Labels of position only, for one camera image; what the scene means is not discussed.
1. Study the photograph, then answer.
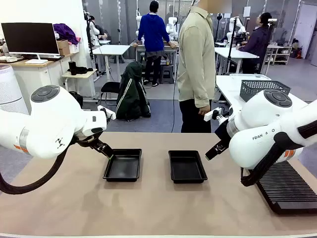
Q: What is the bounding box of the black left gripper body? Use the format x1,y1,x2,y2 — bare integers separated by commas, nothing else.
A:
88,132,107,151

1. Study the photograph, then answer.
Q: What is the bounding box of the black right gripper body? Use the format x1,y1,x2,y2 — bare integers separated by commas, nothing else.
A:
214,116,234,149

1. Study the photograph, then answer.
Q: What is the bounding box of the black ESD tray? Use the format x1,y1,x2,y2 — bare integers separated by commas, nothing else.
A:
168,150,208,184
103,148,143,183

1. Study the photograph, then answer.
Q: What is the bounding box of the beige-sleeved right forearm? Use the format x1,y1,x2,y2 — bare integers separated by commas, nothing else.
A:
193,74,211,109

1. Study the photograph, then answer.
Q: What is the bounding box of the large white side table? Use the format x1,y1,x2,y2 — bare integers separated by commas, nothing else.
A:
214,74,308,117

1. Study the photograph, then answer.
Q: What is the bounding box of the black backpack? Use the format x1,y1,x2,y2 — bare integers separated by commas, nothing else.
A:
68,91,84,109

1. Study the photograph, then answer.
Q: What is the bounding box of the black chair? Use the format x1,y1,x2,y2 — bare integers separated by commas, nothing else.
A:
100,81,122,106

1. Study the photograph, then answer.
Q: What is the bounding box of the dark green striped jacket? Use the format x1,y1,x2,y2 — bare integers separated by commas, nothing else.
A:
115,61,152,122

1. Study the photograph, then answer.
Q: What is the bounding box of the grey mesh basket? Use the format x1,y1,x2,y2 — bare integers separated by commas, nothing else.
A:
239,79,292,103

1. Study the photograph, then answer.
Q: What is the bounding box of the small wooden-top side table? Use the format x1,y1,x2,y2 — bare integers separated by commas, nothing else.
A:
61,68,98,103

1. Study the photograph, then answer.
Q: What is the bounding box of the black cloth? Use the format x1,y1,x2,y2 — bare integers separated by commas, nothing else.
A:
74,66,94,74

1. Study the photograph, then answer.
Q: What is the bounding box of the black tripod stand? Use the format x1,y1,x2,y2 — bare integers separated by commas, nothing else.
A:
83,10,95,60
227,16,240,75

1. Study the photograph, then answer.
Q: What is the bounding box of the person in beige shirt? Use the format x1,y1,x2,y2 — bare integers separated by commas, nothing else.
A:
176,0,216,133

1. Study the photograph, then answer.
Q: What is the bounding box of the black slotted board rack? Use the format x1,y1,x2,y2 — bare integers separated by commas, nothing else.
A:
256,160,317,215

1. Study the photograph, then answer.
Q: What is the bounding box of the white background table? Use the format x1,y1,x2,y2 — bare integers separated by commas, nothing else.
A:
214,47,260,75
92,44,131,82

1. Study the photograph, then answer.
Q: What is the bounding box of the grey step stool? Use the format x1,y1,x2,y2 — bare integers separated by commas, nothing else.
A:
159,64,175,84

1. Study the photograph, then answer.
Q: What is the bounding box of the white cabinet with wooden top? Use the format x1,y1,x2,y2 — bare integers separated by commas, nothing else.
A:
0,53,72,100

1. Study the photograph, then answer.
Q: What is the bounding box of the person in purple hoodie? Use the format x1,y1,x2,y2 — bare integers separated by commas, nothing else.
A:
239,12,270,75

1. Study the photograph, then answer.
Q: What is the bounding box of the wooden-top background table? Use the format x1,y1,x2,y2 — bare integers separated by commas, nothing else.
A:
130,41,179,75

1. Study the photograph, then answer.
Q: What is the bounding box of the cardboard box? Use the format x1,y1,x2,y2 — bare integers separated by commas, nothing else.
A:
56,39,71,56

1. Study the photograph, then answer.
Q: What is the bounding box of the white storage shelf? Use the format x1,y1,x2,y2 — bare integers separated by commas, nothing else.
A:
266,44,293,65

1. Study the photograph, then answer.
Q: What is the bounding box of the seated person in dark shirt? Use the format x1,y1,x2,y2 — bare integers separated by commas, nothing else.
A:
95,23,109,42

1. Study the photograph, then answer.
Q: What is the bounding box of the purple cloth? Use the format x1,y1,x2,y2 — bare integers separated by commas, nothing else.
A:
53,23,81,45

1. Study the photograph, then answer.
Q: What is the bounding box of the person in blue hoodie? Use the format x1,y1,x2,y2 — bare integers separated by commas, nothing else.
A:
135,0,171,87

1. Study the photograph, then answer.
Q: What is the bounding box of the black computer monitor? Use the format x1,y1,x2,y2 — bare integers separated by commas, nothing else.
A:
1,22,60,60

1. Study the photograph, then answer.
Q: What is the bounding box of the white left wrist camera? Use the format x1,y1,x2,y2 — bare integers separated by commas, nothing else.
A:
97,105,116,121

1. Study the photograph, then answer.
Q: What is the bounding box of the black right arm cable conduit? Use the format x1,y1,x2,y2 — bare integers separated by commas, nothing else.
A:
240,120,317,187

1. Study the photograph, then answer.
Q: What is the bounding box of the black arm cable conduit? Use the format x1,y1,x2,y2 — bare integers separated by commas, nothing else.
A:
240,120,317,187
0,128,105,195

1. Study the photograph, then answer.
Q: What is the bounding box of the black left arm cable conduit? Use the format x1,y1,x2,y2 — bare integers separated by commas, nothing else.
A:
0,128,105,195

